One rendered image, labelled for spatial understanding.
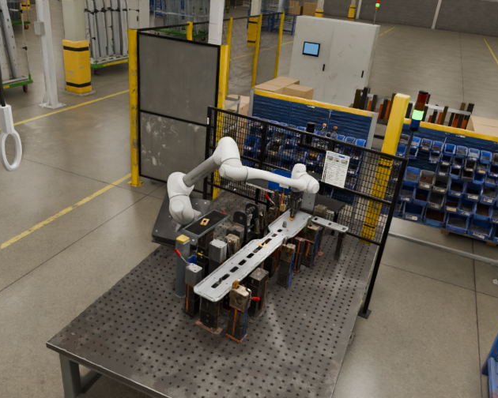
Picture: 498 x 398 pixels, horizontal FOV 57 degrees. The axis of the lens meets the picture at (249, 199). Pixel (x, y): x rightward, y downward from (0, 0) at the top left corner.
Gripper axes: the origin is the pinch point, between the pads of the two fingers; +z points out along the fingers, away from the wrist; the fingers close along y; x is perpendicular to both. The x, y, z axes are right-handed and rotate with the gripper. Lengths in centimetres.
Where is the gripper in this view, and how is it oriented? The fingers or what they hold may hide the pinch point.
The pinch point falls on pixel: (292, 212)
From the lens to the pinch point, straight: 359.7
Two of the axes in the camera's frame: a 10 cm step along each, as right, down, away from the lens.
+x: 5.2, -3.4, 7.8
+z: -0.9, 8.9, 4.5
